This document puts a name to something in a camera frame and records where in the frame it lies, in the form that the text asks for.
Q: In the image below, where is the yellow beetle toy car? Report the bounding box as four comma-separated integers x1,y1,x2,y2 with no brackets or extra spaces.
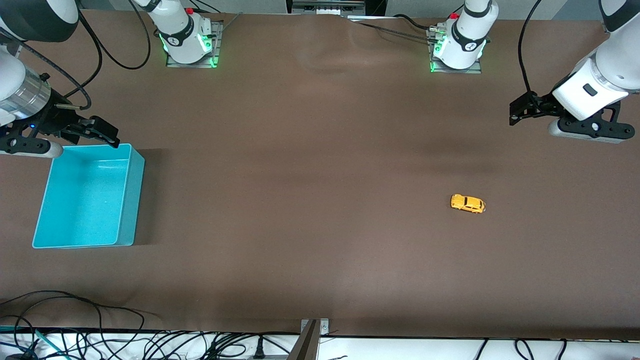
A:
450,194,487,215

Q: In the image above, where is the teal plastic bin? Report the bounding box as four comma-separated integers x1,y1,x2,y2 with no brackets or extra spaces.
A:
32,143,146,249

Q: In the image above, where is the grey power strip box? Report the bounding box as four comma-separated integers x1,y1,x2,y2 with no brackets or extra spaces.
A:
286,0,367,16

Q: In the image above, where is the brown table cover mat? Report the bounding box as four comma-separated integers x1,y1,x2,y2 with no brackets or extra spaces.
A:
0,10,640,341

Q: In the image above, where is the braided grey camera cable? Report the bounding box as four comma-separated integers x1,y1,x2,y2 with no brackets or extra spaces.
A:
0,30,94,111

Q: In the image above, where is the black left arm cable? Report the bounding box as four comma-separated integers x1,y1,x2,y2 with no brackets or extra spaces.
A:
518,0,544,96

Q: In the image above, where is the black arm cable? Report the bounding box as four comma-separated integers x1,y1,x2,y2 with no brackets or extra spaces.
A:
75,0,152,101
518,0,544,96

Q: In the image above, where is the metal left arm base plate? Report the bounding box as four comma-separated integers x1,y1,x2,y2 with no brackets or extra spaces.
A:
430,27,483,75

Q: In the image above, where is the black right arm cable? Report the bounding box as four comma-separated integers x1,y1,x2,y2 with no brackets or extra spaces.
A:
75,0,152,101

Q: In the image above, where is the thick black table cable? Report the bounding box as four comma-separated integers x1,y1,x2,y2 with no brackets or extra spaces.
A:
392,13,441,32

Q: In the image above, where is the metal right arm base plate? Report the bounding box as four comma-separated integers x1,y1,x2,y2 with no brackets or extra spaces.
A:
166,20,224,69

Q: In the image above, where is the thin dark table cable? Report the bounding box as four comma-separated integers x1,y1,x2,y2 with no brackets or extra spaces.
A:
350,20,438,43

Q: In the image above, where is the black base connector cable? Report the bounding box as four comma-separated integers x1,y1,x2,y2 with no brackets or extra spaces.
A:
190,0,224,15

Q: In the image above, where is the long black looping cable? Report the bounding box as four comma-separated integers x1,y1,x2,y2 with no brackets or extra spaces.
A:
0,290,162,360

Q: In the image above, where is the teal cable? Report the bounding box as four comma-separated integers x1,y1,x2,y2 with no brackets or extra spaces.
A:
0,325,68,360

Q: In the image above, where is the silver metal bracket plate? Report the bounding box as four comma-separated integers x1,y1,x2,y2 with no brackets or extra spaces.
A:
300,318,330,337

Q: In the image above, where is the dark grey post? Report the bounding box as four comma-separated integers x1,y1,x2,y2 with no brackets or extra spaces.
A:
286,320,321,360

